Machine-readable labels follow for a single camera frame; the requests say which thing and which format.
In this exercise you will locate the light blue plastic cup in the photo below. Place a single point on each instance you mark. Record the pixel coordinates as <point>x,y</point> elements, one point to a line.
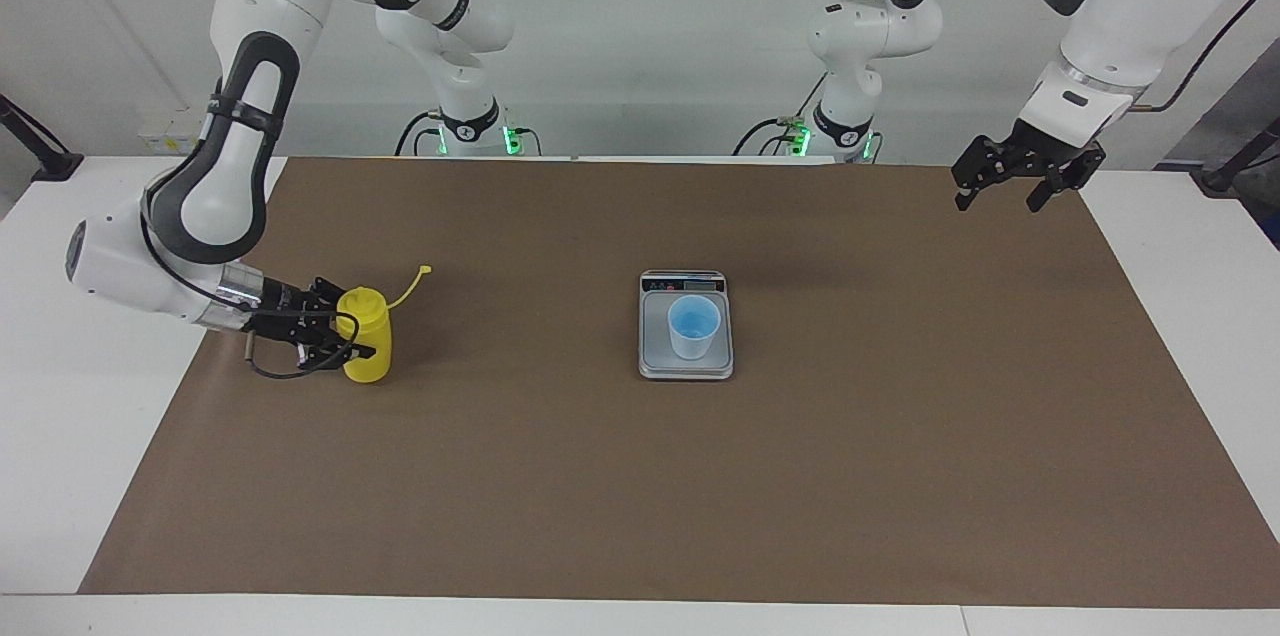
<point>694,331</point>

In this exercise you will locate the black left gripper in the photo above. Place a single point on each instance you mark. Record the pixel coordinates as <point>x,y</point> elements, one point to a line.
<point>1045,151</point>

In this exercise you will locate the brown paper table mat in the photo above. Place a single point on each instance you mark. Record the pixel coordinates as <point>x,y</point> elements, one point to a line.
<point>900,476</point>

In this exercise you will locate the silver digital kitchen scale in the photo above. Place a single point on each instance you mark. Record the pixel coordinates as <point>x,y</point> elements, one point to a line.
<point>655,356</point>

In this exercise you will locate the white wall socket box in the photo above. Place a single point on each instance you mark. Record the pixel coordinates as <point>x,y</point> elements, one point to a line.
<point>185,131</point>

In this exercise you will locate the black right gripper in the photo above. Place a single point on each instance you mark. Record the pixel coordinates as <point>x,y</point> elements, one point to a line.
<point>295,311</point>

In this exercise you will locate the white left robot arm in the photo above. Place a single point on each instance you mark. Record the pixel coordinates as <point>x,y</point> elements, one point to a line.
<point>1130,6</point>

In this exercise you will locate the yellow squeeze seasoning bottle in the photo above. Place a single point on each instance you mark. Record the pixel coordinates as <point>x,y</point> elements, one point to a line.
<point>368,331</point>

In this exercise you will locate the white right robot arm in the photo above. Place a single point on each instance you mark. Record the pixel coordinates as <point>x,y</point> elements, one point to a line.
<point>235,166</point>

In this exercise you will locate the black clamp stand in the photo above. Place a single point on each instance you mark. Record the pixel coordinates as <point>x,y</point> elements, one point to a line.
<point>1220,178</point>
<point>60,166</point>

